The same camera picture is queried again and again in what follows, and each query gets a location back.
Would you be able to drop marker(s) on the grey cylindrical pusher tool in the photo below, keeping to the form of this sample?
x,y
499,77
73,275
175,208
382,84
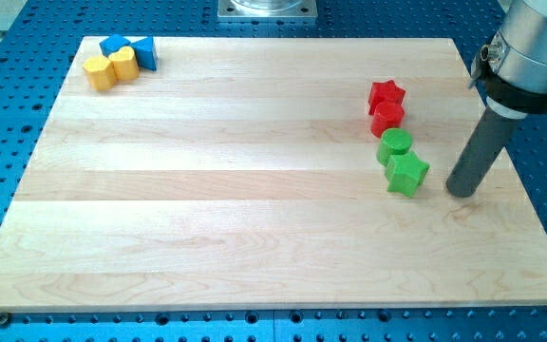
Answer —
x,y
493,131

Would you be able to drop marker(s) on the green star block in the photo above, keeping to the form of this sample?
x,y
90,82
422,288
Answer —
x,y
405,173

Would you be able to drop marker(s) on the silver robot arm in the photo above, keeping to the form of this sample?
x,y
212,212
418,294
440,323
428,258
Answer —
x,y
512,68

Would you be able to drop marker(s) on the red star block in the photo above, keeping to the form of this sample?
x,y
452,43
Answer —
x,y
386,91

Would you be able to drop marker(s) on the green cylinder block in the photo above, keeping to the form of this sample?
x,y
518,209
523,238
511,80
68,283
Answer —
x,y
394,141

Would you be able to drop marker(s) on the red cylinder block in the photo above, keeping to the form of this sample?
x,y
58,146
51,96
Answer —
x,y
385,115

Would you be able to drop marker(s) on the wooden board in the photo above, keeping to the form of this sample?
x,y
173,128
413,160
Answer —
x,y
242,174

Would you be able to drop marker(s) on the blue triangle block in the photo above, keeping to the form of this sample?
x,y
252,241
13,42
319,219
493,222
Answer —
x,y
145,52

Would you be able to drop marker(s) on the yellow heart block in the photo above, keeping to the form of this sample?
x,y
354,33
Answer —
x,y
125,64

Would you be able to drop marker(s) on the blue cube block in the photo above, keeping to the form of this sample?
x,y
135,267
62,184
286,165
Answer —
x,y
112,44

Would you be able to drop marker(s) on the yellow hexagon block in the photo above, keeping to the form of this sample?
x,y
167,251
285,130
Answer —
x,y
100,73

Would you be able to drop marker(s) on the board corner screw left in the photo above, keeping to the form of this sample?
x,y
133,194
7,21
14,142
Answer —
x,y
4,319

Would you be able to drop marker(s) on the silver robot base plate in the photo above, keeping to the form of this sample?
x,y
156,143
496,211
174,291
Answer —
x,y
261,9

